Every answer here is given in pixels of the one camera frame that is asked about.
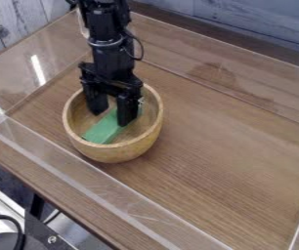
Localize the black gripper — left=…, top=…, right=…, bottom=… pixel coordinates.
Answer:
left=80, top=38, right=144, bottom=127

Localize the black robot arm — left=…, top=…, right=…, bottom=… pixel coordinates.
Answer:
left=79, top=0, right=144, bottom=127

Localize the green rectangular block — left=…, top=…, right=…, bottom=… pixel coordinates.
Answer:
left=81, top=107, right=125, bottom=145

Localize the brown wooden bowl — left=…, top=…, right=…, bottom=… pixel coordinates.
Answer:
left=63, top=84, right=164, bottom=163

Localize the black table leg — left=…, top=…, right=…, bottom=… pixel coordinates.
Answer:
left=29, top=194, right=45, bottom=220

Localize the clear acrylic corner bracket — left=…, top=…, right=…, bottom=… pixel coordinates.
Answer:
left=77, top=8, right=89, bottom=40

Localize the clear acrylic tray wall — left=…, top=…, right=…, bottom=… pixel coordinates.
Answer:
left=0, top=6, right=299, bottom=250

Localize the black metal bracket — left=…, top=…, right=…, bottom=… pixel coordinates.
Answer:
left=24, top=213, right=79, bottom=250

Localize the black cable loop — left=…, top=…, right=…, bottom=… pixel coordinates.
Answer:
left=0, top=214, right=28, bottom=250

